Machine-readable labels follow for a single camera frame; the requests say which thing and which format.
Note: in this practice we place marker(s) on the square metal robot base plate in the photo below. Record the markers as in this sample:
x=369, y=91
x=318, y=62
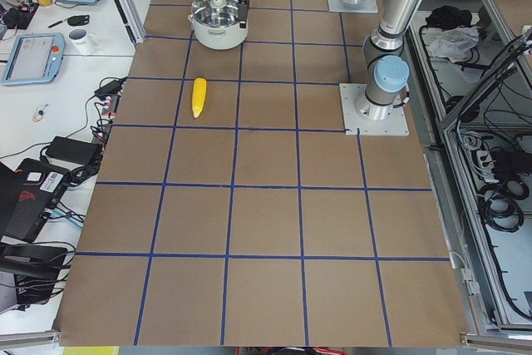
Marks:
x=361, y=117

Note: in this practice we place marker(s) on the black pen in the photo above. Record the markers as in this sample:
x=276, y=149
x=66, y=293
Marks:
x=57, y=23

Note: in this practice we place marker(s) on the black round pouch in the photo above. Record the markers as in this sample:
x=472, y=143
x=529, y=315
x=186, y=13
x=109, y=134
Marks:
x=78, y=20

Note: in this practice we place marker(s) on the black laptop with red logo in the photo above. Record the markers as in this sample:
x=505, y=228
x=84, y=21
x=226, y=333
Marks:
x=28, y=194

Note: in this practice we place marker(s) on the black power adapter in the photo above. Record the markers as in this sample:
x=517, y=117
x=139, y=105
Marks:
x=74, y=151

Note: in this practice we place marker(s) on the glass pot lid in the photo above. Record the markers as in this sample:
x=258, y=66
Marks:
x=216, y=13

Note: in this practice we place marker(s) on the black cloth bundle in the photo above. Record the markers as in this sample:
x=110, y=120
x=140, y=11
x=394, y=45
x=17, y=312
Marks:
x=449, y=17

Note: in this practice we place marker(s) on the white cooking pot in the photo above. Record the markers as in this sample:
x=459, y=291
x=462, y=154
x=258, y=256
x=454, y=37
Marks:
x=219, y=38

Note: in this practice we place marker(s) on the yellow corn cob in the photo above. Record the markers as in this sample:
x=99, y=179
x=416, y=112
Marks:
x=198, y=96

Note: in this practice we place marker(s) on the white mug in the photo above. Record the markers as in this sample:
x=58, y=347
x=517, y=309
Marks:
x=85, y=42

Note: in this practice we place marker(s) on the black docking device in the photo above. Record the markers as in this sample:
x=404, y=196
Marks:
x=35, y=270

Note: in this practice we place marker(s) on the black power strip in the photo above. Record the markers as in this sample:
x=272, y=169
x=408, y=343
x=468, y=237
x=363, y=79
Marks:
x=106, y=113

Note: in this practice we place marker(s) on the near blue teach pendant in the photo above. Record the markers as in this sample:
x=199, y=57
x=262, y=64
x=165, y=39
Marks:
x=34, y=59

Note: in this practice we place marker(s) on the white crumpled cloth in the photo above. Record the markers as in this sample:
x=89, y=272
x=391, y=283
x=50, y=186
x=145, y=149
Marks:
x=454, y=44

